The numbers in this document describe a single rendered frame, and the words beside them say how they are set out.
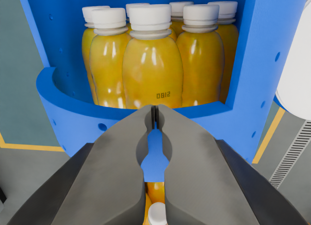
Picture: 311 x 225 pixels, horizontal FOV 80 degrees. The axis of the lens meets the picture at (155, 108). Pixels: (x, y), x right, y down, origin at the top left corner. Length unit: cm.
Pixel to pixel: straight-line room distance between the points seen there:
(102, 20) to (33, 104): 166
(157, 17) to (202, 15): 6
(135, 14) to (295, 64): 29
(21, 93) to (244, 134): 178
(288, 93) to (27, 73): 163
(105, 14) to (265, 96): 18
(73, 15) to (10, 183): 256
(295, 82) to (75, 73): 37
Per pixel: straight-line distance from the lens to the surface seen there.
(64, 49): 31
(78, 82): 33
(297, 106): 44
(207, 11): 22
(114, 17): 23
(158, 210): 40
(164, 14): 18
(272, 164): 233
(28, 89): 180
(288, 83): 40
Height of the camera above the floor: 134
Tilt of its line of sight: 58 degrees down
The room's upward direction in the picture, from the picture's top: 180 degrees counter-clockwise
